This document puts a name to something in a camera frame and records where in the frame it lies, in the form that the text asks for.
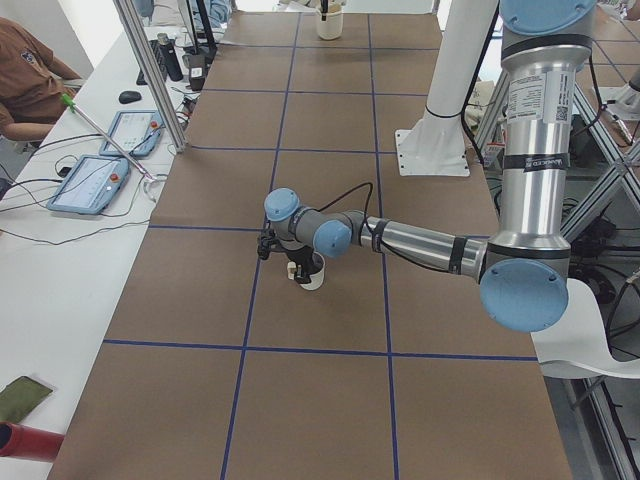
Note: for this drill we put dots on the far blue teach pendant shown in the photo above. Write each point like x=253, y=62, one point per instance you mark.
x=136, y=131

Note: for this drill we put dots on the white plastic chair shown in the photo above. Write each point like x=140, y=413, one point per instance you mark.
x=576, y=347

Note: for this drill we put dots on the green cloth pouch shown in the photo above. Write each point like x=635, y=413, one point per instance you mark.
x=21, y=397

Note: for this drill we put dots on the cream waste bin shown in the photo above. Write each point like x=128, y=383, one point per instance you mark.
x=329, y=26

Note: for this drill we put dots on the white HOME mug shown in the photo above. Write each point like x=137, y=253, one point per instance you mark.
x=316, y=278

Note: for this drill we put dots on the aluminium frame post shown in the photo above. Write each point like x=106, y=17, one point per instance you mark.
x=136, y=34

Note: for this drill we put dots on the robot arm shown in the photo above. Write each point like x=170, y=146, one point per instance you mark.
x=522, y=269

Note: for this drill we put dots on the black computer mouse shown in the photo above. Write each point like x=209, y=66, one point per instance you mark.
x=129, y=96

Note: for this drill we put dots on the seated person brown shirt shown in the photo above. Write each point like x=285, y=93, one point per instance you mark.
x=32, y=85

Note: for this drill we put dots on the blue teach pendant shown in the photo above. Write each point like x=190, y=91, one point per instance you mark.
x=136, y=131
x=90, y=186

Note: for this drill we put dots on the red cylinder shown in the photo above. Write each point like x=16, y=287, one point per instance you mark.
x=28, y=443

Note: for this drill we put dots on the black bottle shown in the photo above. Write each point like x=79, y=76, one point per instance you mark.
x=168, y=52

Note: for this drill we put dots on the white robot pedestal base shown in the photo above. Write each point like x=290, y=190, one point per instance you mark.
x=435, y=145

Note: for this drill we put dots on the near blue teach pendant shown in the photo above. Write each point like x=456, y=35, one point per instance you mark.
x=90, y=186

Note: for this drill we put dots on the metal rod green tip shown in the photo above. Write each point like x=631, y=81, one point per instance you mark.
x=69, y=102

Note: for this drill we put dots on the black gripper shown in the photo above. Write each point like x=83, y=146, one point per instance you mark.
x=299, y=257

